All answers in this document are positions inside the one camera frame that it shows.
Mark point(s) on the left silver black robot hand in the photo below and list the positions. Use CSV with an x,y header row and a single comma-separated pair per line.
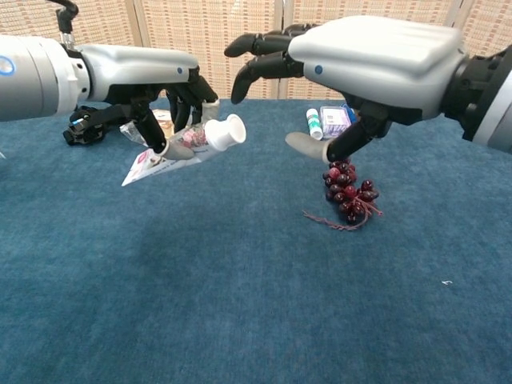
x,y
132,66

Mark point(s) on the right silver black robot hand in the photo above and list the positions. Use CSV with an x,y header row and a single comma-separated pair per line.
x,y
380,60

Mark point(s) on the white printed toothpaste tube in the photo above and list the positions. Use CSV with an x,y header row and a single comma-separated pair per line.
x,y
152,170

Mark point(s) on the blue flat package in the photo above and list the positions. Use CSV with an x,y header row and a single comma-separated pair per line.
x,y
349,110

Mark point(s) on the bread in clear bag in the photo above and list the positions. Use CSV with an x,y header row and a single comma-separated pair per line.
x,y
162,118

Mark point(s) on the bamboo folding screen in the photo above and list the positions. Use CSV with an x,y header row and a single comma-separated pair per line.
x,y
180,24

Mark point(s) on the clear box purple label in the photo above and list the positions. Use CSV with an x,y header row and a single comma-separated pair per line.
x,y
334,120

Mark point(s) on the white green glue stick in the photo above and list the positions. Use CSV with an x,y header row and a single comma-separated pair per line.
x,y
314,124

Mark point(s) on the dark red grape bunch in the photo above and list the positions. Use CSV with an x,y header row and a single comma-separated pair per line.
x,y
348,192

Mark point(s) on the teal table cover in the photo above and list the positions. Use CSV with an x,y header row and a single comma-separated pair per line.
x,y
240,300

